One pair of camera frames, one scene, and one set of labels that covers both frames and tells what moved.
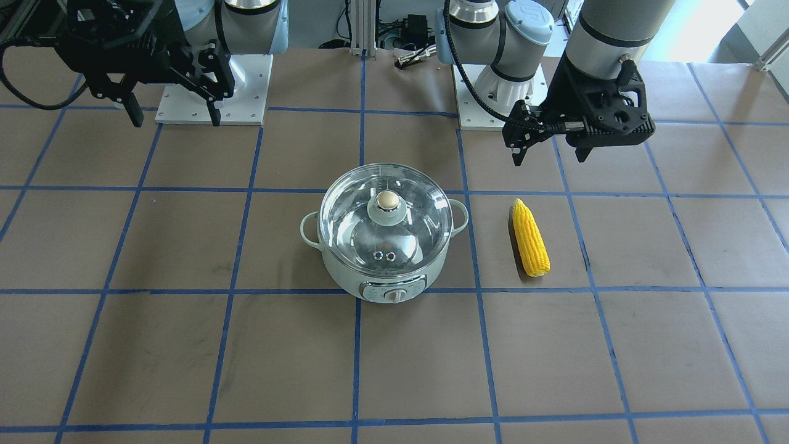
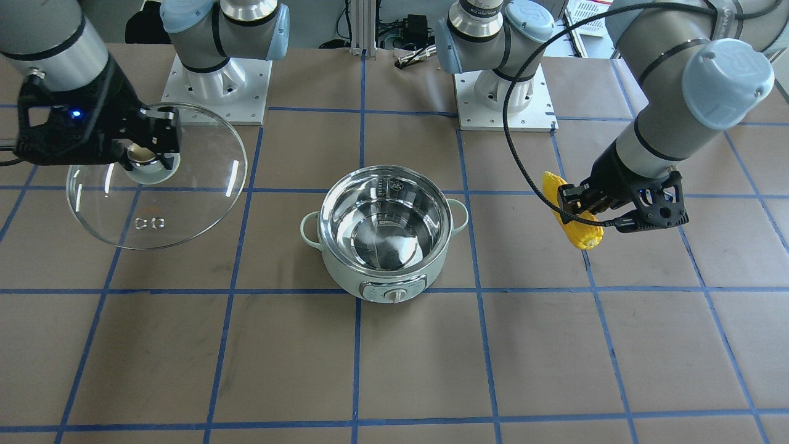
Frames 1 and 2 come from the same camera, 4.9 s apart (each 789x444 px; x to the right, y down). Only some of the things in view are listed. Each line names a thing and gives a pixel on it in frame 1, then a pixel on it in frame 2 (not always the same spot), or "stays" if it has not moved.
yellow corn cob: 534,250 to 587,235
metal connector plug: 401,61 stays
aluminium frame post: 363,28 stays
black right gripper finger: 120,92 to 121,154
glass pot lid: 386,219 to 151,208
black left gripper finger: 525,126 to 571,197
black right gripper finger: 215,82 to 163,129
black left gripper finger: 582,152 to 565,219
